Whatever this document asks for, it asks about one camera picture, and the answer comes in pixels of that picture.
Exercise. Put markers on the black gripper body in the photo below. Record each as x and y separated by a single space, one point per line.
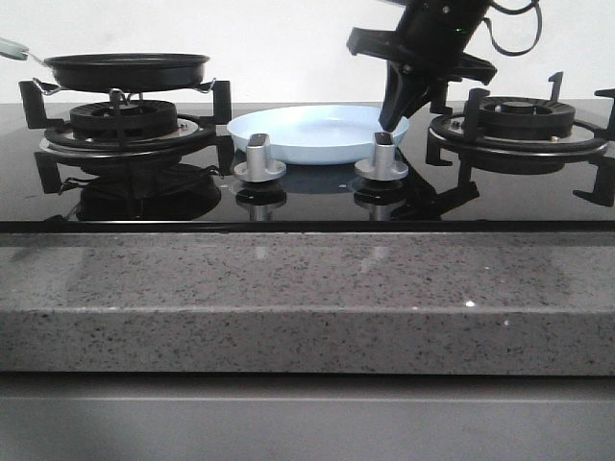
429 42

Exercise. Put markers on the grey cabinet drawer front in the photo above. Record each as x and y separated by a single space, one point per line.
284 417

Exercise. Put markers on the silver stove knob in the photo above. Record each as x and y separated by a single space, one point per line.
259 166
382 166

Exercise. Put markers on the light blue plate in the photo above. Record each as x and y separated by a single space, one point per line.
311 135

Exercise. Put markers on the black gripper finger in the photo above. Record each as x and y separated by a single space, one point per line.
400 97
421 90

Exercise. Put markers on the silver left stove knob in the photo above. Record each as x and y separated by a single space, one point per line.
259 166

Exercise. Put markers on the black glass gas hob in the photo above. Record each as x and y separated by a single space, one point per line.
197 192

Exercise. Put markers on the right black burner grate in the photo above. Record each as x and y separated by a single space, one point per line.
523 136

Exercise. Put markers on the silver right stove knob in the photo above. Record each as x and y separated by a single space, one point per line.
382 166

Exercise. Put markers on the black burner grate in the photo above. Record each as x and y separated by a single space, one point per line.
523 136
122 129

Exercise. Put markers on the left black burner grate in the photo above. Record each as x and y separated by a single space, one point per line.
122 129

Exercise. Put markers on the black frying pan green handle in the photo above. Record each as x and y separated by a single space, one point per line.
128 72

